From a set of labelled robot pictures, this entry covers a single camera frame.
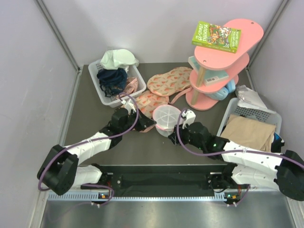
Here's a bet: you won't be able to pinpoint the peach patterned eye mask lower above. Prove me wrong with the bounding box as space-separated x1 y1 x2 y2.
118 91 168 132

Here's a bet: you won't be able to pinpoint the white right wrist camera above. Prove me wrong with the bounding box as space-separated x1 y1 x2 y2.
181 109 196 129

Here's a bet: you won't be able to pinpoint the white mesh pink-trim laundry bag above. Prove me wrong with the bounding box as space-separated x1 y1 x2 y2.
152 104 181 137

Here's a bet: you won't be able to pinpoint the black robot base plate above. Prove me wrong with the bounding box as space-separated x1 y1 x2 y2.
82 164 246 197

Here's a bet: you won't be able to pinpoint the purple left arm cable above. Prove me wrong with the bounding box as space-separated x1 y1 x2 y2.
38 92 140 205

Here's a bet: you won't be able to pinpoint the white plastic basket right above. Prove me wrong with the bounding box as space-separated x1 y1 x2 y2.
217 98 282 136

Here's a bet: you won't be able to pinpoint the white plastic basket left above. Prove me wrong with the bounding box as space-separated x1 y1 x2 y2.
88 59 147 108

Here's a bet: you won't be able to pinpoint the peach patterned eye mask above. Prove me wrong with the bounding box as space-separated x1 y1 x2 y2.
147 67 192 97
118 91 168 132

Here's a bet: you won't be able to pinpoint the beige folded garment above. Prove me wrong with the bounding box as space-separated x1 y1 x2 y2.
220 114 276 152

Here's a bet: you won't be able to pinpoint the navy lace garment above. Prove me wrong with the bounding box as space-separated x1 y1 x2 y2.
96 68 127 97

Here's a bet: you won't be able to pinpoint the white plastic basket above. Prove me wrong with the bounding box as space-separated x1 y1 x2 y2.
217 98 282 136
88 59 147 108

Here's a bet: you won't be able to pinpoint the grey slotted cable duct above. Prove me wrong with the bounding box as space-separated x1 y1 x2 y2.
47 191 237 202

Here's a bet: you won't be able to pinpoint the pink lace garment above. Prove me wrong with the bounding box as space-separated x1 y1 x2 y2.
114 77 138 98

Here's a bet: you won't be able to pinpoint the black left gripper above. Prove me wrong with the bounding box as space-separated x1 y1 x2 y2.
120 108 156 134

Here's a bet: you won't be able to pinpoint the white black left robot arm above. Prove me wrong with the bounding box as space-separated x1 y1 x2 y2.
37 108 156 195

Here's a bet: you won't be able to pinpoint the light blue headphones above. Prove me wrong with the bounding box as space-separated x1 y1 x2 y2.
205 79 236 101

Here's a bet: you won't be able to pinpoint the pink three-tier wooden shelf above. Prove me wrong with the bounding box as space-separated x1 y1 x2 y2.
186 19 264 111

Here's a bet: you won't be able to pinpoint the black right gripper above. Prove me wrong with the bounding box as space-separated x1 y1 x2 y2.
169 120 205 151

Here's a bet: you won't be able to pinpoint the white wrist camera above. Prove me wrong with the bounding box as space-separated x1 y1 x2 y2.
181 109 196 129
121 99 138 115

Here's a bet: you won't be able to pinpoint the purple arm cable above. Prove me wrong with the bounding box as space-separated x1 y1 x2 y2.
38 92 140 205
176 108 304 207

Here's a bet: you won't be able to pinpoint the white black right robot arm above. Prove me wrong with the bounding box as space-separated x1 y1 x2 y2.
168 122 304 201

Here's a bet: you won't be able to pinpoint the black blue garment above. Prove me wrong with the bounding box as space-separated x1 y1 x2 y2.
271 132 285 153

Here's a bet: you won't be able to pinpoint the green treehouse book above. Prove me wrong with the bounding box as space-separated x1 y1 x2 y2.
191 21 241 53

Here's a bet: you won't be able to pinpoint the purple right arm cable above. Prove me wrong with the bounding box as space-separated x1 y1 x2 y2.
176 108 304 207

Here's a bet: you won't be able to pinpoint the peach patterned eye mask upper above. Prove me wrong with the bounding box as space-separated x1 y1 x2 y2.
147 67 192 97

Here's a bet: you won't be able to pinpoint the light blue book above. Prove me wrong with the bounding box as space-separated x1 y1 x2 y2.
188 56 229 86

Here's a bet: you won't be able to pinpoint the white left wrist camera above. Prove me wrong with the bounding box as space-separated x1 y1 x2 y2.
121 99 138 115

